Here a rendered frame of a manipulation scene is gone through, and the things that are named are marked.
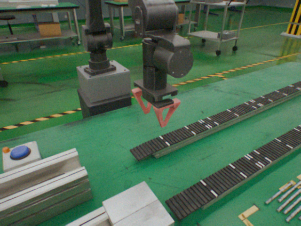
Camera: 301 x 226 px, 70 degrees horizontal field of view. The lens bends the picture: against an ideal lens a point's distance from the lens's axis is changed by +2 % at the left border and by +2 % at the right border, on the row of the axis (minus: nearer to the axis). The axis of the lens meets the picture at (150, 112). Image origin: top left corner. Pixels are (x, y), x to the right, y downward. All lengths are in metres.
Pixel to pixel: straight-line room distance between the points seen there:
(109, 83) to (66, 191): 0.54
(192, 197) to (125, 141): 0.29
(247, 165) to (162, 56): 0.36
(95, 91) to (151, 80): 0.47
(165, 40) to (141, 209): 0.31
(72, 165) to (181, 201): 0.27
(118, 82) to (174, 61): 0.57
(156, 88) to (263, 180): 0.37
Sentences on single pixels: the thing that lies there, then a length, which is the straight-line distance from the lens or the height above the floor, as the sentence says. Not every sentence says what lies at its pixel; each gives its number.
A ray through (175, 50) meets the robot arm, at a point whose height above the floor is 1.11.
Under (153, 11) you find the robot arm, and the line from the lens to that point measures 0.44.
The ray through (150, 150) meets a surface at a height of 0.81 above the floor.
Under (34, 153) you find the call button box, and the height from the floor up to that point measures 0.84.
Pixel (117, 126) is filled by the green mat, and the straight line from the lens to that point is 0.76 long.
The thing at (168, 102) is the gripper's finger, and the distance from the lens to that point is 0.48.
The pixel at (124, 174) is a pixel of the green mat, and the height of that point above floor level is 0.78.
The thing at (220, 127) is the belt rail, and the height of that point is 0.79.
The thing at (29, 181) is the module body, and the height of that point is 0.84.
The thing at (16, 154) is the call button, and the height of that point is 0.85.
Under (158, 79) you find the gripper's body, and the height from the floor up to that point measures 1.03.
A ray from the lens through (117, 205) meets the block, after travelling 0.42.
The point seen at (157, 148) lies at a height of 0.81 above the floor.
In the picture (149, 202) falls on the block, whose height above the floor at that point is 0.87.
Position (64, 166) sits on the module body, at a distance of 0.56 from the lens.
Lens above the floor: 1.22
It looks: 32 degrees down
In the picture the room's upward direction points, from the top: straight up
